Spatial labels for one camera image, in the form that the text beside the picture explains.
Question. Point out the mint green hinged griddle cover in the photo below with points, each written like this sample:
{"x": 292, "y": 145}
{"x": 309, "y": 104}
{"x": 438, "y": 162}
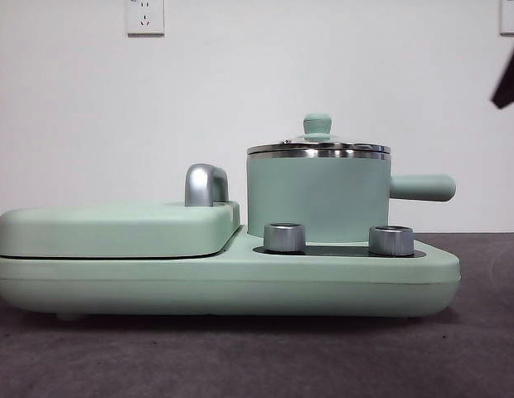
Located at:
{"x": 108, "y": 228}

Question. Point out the glass lid with green knob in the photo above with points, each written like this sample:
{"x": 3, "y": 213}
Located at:
{"x": 317, "y": 124}

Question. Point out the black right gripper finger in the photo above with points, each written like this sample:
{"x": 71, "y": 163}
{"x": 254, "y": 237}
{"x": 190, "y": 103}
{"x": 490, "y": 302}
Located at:
{"x": 510, "y": 83}

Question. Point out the mint green breakfast machine base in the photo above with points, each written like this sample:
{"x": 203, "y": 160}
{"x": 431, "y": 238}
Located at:
{"x": 240, "y": 286}

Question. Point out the white wall socket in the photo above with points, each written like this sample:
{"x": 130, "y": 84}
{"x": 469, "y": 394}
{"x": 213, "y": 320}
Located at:
{"x": 145, "y": 18}
{"x": 512, "y": 16}

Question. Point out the silver control knob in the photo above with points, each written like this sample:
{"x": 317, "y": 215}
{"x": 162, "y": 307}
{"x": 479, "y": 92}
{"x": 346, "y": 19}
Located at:
{"x": 284, "y": 238}
{"x": 391, "y": 240}

